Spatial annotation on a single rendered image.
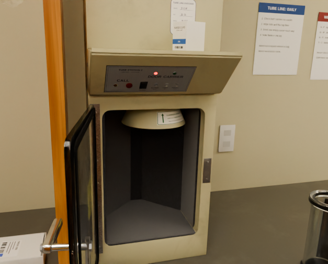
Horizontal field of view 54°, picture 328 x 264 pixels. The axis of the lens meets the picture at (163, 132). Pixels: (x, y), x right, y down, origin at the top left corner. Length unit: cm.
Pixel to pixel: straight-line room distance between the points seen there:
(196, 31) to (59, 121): 34
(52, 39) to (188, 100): 35
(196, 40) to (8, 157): 81
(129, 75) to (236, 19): 73
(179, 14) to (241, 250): 69
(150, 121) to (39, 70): 51
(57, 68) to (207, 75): 32
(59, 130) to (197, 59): 32
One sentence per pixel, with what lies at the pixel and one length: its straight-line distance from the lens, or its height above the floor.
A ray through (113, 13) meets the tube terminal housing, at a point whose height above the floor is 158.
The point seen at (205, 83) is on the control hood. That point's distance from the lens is 77.
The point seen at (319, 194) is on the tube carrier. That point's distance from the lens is 94.
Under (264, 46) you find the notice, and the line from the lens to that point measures 140.
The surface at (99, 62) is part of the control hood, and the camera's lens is 66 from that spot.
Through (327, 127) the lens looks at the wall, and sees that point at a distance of 167.
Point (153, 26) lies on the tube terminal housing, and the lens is 78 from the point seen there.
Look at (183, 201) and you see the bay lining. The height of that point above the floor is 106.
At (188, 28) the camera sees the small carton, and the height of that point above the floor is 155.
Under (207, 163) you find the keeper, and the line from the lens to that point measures 88.
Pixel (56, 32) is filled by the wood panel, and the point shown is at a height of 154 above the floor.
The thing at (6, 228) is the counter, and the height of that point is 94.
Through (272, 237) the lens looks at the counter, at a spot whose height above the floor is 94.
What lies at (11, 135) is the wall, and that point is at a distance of 124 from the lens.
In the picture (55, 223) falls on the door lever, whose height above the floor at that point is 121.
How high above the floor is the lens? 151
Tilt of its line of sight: 14 degrees down
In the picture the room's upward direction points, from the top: 2 degrees clockwise
